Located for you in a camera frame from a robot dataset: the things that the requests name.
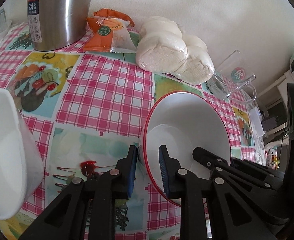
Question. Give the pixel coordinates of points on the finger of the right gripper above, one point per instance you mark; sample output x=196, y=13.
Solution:
x=205, y=162
x=256, y=171

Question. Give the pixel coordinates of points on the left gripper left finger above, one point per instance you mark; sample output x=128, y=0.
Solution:
x=85, y=209

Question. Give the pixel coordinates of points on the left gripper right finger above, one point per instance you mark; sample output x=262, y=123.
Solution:
x=217, y=208

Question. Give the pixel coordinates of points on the strawberry pattern bowl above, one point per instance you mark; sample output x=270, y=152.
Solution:
x=182, y=121

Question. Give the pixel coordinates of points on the white square bowl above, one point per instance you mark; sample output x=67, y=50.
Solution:
x=21, y=165

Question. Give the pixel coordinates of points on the colourful candy roll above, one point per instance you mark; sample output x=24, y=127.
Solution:
x=272, y=160

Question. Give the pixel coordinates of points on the black charger adapter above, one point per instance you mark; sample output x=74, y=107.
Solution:
x=269, y=123

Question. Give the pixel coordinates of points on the white power strip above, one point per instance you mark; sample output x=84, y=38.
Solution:
x=256, y=119

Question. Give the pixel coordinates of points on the clear glass mug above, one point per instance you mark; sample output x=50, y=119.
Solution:
x=231, y=78

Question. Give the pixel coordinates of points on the checkered picture tablecloth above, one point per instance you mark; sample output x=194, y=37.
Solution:
x=92, y=106

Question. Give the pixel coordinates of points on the bag of white buns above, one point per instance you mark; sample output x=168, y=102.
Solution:
x=165, y=48

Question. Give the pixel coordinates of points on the orange snack packet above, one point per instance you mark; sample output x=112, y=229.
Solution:
x=110, y=32

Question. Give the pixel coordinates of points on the stainless thermos jug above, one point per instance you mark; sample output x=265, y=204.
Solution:
x=54, y=24

